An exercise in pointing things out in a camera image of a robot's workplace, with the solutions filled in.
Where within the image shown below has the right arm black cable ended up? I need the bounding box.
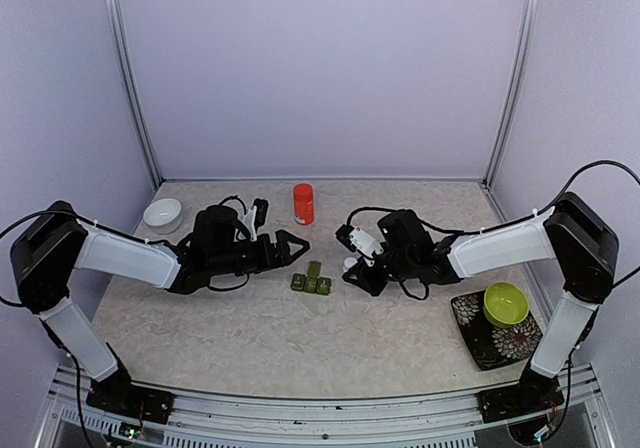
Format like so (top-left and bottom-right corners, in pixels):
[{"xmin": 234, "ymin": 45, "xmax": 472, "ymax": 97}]
[{"xmin": 542, "ymin": 159, "xmax": 640, "ymax": 289}]

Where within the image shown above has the white bowl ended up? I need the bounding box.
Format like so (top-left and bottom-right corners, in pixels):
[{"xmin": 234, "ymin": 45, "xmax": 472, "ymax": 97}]
[{"xmin": 143, "ymin": 198, "xmax": 183, "ymax": 234}]

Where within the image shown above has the aluminium frame post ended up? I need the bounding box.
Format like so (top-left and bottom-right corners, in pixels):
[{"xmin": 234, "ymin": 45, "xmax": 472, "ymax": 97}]
[
  {"xmin": 483, "ymin": 0, "xmax": 539, "ymax": 191},
  {"xmin": 105, "ymin": 0, "xmax": 164, "ymax": 190}
]

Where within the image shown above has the black floral square plate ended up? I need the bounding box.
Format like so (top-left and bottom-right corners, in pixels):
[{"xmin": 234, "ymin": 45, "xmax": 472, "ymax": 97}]
[{"xmin": 450, "ymin": 291, "xmax": 542, "ymax": 371}]

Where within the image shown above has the white pill bottle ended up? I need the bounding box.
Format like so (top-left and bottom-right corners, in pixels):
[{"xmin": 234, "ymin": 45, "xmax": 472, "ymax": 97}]
[{"xmin": 343, "ymin": 257, "xmax": 358, "ymax": 272}]

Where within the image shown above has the aluminium front rail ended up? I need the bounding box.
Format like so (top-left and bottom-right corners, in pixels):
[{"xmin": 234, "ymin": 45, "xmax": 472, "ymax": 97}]
[{"xmin": 37, "ymin": 362, "xmax": 614, "ymax": 448}]

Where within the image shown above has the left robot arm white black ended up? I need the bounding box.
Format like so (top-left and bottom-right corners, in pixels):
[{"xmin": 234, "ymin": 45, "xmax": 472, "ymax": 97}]
[{"xmin": 9, "ymin": 199, "xmax": 310, "ymax": 413}]

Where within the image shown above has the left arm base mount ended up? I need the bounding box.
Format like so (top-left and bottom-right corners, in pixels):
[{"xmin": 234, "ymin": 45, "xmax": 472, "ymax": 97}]
[{"xmin": 86, "ymin": 383, "xmax": 174, "ymax": 425}]

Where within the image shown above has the right aluminium frame post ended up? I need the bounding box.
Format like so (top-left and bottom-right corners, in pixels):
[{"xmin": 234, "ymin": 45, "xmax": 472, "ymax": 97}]
[{"xmin": 483, "ymin": 0, "xmax": 539, "ymax": 191}]

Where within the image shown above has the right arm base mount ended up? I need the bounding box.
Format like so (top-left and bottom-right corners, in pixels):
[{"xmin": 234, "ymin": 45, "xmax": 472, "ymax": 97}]
[{"xmin": 477, "ymin": 385, "xmax": 565, "ymax": 423}]

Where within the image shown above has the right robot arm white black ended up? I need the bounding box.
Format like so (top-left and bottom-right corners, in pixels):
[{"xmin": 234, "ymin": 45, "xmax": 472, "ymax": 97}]
[{"xmin": 336, "ymin": 192, "xmax": 619, "ymax": 412}]

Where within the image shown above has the left aluminium frame post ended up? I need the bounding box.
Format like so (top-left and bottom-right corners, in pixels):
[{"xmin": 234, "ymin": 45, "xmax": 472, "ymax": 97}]
[{"xmin": 105, "ymin": 0, "xmax": 164, "ymax": 190}]

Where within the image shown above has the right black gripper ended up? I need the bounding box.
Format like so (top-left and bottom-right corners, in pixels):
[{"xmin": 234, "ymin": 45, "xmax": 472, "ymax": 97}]
[{"xmin": 344, "ymin": 241, "xmax": 417, "ymax": 296}]

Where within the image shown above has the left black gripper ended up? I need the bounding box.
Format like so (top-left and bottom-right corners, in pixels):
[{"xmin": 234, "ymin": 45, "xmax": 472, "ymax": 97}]
[{"xmin": 209, "ymin": 229, "xmax": 310, "ymax": 276}]

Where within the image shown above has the green weekly pill organizer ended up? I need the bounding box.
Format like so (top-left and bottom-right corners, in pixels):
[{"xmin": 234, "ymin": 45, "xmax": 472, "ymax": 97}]
[{"xmin": 290, "ymin": 260, "xmax": 332, "ymax": 296}]

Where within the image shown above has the red pill bottle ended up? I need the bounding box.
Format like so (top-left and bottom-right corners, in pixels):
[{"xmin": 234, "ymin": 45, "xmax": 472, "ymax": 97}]
[{"xmin": 293, "ymin": 183, "xmax": 315, "ymax": 226}]

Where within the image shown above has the lime green bowl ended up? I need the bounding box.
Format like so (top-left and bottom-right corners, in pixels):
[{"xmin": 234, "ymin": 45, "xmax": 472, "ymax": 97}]
[{"xmin": 483, "ymin": 282, "xmax": 530, "ymax": 328}]

